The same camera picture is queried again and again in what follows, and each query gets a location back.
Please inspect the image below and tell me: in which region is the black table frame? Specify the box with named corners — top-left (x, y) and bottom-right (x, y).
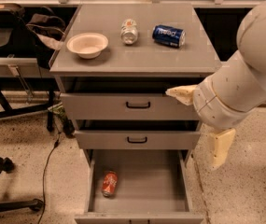
top-left (0, 89), bottom-right (55, 132)

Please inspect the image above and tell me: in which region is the grey middle drawer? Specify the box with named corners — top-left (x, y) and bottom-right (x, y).
top-left (75, 131), bottom-right (200, 150)

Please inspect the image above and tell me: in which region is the red coke can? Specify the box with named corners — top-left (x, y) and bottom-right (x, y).
top-left (102, 171), bottom-right (118, 197)

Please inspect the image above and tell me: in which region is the blue pepsi can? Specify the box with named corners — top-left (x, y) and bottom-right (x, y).
top-left (152, 24), bottom-right (186, 48)

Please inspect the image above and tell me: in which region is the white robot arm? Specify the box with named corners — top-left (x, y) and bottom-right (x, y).
top-left (166, 1), bottom-right (266, 169)

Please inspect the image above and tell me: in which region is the grey drawer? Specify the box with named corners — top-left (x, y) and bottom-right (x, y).
top-left (61, 93), bottom-right (199, 120)
top-left (75, 131), bottom-right (200, 150)
top-left (75, 149), bottom-right (203, 224)

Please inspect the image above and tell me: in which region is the black floor cable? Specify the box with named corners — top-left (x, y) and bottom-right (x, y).
top-left (36, 131), bottom-right (62, 224)

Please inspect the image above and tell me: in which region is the silver white soda can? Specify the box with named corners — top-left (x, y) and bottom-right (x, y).
top-left (120, 19), bottom-right (138, 45)

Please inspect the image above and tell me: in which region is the grey drawer cabinet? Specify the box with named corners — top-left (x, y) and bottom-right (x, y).
top-left (49, 2), bottom-right (226, 170)

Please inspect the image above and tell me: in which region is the white bowl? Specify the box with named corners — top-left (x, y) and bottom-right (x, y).
top-left (66, 33), bottom-right (108, 59)

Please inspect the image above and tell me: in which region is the grey top drawer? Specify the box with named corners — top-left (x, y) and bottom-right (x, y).
top-left (61, 93), bottom-right (199, 120)

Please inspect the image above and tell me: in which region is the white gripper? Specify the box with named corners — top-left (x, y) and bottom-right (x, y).
top-left (165, 77), bottom-right (250, 171)

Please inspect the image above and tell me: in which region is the green object on floor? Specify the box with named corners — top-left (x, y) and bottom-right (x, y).
top-left (48, 103), bottom-right (75, 136)

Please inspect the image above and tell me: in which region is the grey bottom drawer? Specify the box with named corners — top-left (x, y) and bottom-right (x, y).
top-left (75, 149), bottom-right (203, 224)

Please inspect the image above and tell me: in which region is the dark jacket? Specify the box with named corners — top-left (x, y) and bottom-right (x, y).
top-left (26, 7), bottom-right (66, 69)

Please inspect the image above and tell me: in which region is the black backpack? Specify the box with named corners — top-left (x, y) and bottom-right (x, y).
top-left (0, 3), bottom-right (25, 48)

